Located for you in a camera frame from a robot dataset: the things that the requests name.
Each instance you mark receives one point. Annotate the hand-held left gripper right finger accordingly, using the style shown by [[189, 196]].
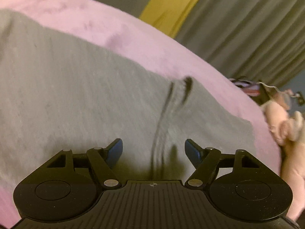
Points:
[[193, 150]]

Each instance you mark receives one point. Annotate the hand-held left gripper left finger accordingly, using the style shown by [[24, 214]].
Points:
[[115, 149]]

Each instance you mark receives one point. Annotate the grey sweatpants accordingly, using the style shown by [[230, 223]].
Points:
[[71, 88]]

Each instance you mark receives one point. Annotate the pink plush toy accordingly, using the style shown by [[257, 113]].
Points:
[[276, 114]]

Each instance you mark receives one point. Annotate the pink blanket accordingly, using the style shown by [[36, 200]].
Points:
[[119, 28]]

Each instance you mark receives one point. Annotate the yellow curtain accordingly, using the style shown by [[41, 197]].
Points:
[[174, 2]]

